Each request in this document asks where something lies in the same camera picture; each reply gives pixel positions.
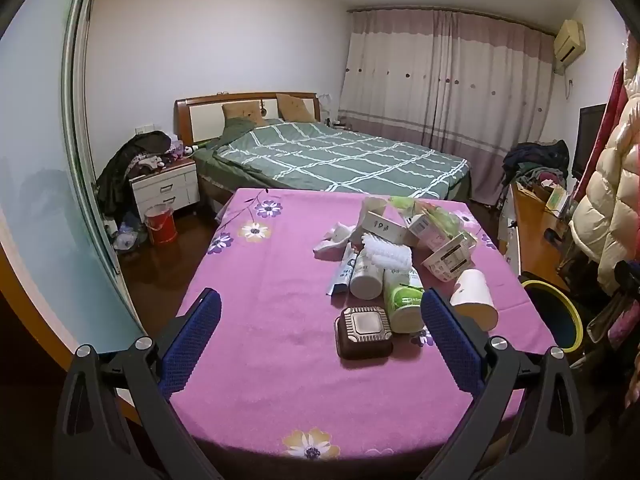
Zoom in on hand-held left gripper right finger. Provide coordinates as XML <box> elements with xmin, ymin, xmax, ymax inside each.
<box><xmin>420</xmin><ymin>287</ymin><xmax>586</xmax><ymax>480</ymax></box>

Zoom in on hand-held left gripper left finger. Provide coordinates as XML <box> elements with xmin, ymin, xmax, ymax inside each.
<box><xmin>52</xmin><ymin>287</ymin><xmax>223</xmax><ymax>480</ymax></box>

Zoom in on white paper cup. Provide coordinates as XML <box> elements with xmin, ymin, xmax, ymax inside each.
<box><xmin>449</xmin><ymin>268</ymin><xmax>500</xmax><ymax>331</ymax></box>

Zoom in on small white bottle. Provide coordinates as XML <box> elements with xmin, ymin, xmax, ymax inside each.
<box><xmin>349</xmin><ymin>250</ymin><xmax>386</xmax><ymax>301</ymax></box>

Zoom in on yellow rimmed trash bin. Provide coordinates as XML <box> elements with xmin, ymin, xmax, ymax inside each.
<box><xmin>520</xmin><ymin>280</ymin><xmax>583</xmax><ymax>353</ymax></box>

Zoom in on white bottle green label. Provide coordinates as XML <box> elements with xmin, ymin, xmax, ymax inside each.
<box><xmin>382</xmin><ymin>266</ymin><xmax>426</xmax><ymax>335</ymax></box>

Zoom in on pink floral tablecloth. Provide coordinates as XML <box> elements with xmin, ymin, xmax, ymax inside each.
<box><xmin>170</xmin><ymin>187</ymin><xmax>561</xmax><ymax>463</ymax></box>

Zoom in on patterned white tub cup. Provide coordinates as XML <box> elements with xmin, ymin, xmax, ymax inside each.
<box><xmin>422</xmin><ymin>234</ymin><xmax>476</xmax><ymax>281</ymax></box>

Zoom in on brown plastic tray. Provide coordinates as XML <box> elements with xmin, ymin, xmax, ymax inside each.
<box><xmin>334</xmin><ymin>306</ymin><xmax>393</xmax><ymax>361</ymax></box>

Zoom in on white bristle brush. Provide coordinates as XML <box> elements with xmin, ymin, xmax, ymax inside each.
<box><xmin>357</xmin><ymin>235</ymin><xmax>413</xmax><ymax>271</ymax></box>

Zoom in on red bucket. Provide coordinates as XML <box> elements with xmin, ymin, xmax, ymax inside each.
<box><xmin>144</xmin><ymin>204</ymin><xmax>178</xmax><ymax>247</ymax></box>

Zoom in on blue white tube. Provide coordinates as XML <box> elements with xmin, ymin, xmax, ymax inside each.
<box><xmin>327</xmin><ymin>246</ymin><xmax>358</xmax><ymax>297</ymax></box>

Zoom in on plastic bags pile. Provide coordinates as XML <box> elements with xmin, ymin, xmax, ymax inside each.
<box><xmin>107</xmin><ymin>212</ymin><xmax>146</xmax><ymax>253</ymax></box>

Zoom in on white carton black marks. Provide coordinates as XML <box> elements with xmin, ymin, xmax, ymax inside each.
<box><xmin>357</xmin><ymin>210</ymin><xmax>408</xmax><ymax>246</ymax></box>

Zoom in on light green plastic cup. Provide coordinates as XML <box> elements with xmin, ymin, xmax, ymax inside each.
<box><xmin>389</xmin><ymin>196</ymin><xmax>420</xmax><ymax>217</ymax></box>

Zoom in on wooden desk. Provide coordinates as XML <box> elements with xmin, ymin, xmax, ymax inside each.
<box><xmin>500</xmin><ymin>182</ymin><xmax>576</xmax><ymax>291</ymax></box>

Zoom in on crumpled white tissue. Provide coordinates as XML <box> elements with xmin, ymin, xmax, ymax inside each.
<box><xmin>312</xmin><ymin>222</ymin><xmax>366</xmax><ymax>261</ymax></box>

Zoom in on beige paper cup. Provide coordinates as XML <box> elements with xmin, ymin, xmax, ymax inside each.
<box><xmin>361</xmin><ymin>196</ymin><xmax>391</xmax><ymax>221</ymax></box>

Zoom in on white nightstand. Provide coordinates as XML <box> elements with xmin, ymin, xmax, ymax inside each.
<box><xmin>129</xmin><ymin>157</ymin><xmax>201</xmax><ymax>218</ymax></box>

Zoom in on pink fluffy garment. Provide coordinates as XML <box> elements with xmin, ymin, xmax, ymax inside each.
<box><xmin>600</xmin><ymin>280</ymin><xmax>640</xmax><ymax>356</ymax></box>

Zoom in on mixed clothes pile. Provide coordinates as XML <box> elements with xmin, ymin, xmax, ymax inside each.
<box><xmin>502</xmin><ymin>140</ymin><xmax>571</xmax><ymax>191</ymax></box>

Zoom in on glass sliding door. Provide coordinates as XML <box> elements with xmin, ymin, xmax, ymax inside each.
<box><xmin>0</xmin><ymin>0</ymin><xmax>141</xmax><ymax>341</ymax></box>

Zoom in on dark clothes pile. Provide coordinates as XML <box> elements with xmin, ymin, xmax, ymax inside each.
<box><xmin>96</xmin><ymin>131</ymin><xmax>173</xmax><ymax>216</ymax></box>

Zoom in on green plaid quilt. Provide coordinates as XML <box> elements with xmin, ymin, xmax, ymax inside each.
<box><xmin>192</xmin><ymin>119</ymin><xmax>471</xmax><ymax>201</ymax></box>

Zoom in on wooden bed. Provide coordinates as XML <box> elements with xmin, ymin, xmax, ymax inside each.
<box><xmin>174</xmin><ymin>92</ymin><xmax>472</xmax><ymax>206</ymax></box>

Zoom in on cream puffer jacket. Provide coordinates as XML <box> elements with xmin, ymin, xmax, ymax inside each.
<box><xmin>570</xmin><ymin>55</ymin><xmax>640</xmax><ymax>296</ymax></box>

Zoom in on brown pillow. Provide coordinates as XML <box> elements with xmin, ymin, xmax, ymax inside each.
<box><xmin>276</xmin><ymin>94</ymin><xmax>316</xmax><ymax>122</ymax></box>
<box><xmin>221</xmin><ymin>102</ymin><xmax>266</xmax><ymax>126</ymax></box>

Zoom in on black television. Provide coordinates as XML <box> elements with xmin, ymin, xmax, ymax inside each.
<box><xmin>571</xmin><ymin>104</ymin><xmax>607</xmax><ymax>181</ymax></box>

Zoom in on pink white curtain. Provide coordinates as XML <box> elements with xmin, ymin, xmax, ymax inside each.
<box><xmin>337</xmin><ymin>7</ymin><xmax>556</xmax><ymax>206</ymax></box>

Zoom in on pinkish red jacket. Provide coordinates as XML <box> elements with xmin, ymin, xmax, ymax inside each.
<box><xmin>590</xmin><ymin>62</ymin><xmax>628</xmax><ymax>181</ymax></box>

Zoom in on beige air conditioner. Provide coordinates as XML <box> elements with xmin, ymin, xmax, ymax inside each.
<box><xmin>552</xmin><ymin>20</ymin><xmax>586</xmax><ymax>68</ymax></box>

